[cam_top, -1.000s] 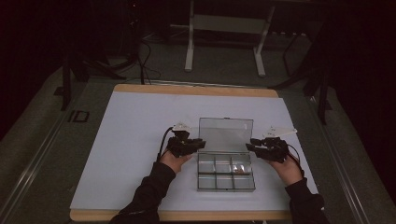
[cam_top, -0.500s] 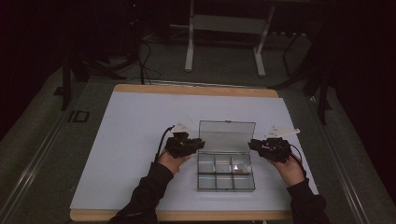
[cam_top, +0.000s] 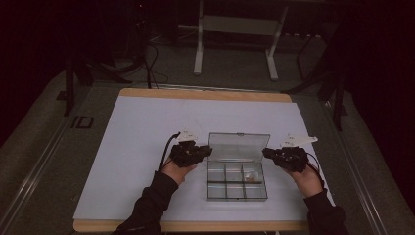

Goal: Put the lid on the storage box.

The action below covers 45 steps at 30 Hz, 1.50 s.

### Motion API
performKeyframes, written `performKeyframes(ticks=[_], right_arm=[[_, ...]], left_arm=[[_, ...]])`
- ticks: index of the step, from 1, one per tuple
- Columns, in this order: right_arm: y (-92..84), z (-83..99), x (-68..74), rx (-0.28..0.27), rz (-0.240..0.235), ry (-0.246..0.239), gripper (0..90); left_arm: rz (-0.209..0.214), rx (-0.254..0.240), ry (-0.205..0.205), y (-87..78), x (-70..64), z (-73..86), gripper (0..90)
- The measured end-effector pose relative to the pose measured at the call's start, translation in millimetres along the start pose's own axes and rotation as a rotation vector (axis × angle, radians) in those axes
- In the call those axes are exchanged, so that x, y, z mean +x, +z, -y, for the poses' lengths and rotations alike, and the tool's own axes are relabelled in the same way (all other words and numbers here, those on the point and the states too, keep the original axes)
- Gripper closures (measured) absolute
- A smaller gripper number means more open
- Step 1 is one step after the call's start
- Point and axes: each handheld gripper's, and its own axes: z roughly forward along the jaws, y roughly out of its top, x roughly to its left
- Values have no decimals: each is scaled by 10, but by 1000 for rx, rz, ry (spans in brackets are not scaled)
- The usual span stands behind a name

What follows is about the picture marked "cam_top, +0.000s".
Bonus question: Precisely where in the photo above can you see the metal floor rail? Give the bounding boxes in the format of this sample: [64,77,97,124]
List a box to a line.
[0,107,82,235]
[321,101,391,235]

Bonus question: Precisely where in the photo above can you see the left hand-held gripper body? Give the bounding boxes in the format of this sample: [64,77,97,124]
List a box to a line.
[169,128,204,169]

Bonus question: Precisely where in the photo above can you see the white metal stand frame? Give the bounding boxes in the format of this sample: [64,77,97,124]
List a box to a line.
[193,0,290,81]

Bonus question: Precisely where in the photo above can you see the black floor cables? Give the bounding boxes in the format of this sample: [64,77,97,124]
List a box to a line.
[142,42,169,90]

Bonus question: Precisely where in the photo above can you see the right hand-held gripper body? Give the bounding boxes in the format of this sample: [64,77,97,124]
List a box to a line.
[275,132,319,174]

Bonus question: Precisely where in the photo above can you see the clear plastic compartment box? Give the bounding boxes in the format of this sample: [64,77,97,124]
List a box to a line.
[206,131,271,202]

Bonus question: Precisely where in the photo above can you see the black tripod stand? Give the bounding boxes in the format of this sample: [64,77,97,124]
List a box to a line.
[57,55,133,117]
[283,32,349,132]

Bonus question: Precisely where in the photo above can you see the white table mat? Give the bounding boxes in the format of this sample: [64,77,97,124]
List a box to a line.
[72,95,336,223]

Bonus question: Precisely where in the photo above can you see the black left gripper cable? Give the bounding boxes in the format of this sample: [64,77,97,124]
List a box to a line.
[158,131,181,172]

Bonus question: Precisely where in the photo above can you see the person's right hand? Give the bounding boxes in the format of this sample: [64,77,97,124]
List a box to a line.
[285,164,325,199]

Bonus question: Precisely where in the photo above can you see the person's left hand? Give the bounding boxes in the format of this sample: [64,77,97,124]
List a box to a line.
[161,158,198,186]

